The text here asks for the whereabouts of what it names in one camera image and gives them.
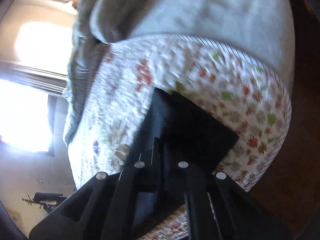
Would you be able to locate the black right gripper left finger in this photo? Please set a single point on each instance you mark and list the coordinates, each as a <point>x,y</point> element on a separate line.
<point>121,206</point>

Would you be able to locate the black pants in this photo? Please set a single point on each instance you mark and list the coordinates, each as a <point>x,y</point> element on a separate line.
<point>188,133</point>

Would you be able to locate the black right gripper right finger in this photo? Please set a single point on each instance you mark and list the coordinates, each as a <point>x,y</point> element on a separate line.
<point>217,207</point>

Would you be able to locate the grey crumpled duvet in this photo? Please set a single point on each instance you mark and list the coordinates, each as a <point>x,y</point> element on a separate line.
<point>262,28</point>

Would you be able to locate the white floral quilted bedspread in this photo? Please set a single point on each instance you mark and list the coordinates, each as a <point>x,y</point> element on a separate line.
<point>234,88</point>

